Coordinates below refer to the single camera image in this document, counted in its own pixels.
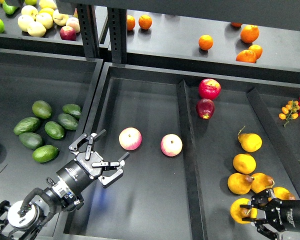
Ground avocado left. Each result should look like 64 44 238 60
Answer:
13 116 41 136

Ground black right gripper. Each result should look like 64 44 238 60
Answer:
240 188 300 240

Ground pink yellow apple right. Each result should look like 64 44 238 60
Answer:
160 134 183 157

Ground pink yellow apple left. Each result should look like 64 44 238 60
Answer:
118 127 142 151

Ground bright red apple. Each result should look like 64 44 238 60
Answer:
198 78 222 100

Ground yellow pear lower right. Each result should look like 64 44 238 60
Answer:
268 186 297 201

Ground avocado right middle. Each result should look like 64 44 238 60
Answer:
57 113 78 131

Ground avocado centre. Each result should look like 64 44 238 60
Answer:
44 121 65 140

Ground black shelf post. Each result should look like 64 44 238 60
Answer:
107 7 127 64
76 3 100 59

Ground black right tray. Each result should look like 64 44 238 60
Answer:
54 63 300 240

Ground pale peach fruit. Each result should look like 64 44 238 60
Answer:
66 17 81 34

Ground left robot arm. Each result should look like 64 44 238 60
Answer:
0 129 130 240

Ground black left tray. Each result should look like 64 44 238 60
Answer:
0 47 104 240

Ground dark red apple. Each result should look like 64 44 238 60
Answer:
195 98 215 120

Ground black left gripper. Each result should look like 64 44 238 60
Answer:
56 129 130 195

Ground yellow pear lower left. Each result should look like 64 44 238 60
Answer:
227 173 255 195

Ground pale yellow pear right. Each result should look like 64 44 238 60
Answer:
52 9 69 27

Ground orange cherry tomato bunch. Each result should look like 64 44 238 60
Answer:
278 100 300 127

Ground black shelf post right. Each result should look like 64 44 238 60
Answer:
107 7 127 64

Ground yellow pear middle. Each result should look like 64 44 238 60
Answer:
232 153 257 175

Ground black tray divider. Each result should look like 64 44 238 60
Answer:
246 88 300 186
176 80 208 240

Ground pale yellow pear front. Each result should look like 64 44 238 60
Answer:
27 21 47 38

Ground pale yellow pear centre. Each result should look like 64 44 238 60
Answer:
36 12 54 30

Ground black tray divider right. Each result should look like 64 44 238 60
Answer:
246 88 300 186

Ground pale yellow pear left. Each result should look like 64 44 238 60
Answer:
17 15 35 33

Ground green avocado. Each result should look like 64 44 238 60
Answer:
32 145 59 163

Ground red apple on shelf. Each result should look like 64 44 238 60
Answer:
59 25 77 41

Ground yellow pear centre low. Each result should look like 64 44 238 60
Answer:
251 172 275 194

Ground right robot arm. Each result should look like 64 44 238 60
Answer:
239 189 300 240

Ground avocado top of pile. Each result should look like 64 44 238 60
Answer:
32 100 53 119

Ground pink yellow apple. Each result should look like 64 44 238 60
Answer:
118 127 142 151
160 134 183 157

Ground avocado lower dark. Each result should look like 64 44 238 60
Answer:
19 132 44 150

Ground orange left back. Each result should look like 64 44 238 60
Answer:
126 14 136 31

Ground yellow pear with stem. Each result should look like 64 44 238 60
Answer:
230 198 258 224

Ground black tray divider left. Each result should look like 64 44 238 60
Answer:
176 80 208 240

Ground black shelf post left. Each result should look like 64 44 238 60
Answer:
76 3 100 59

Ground avocado upper right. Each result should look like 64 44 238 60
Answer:
62 103 82 120

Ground black tray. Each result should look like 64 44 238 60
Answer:
0 47 104 240
54 63 300 240

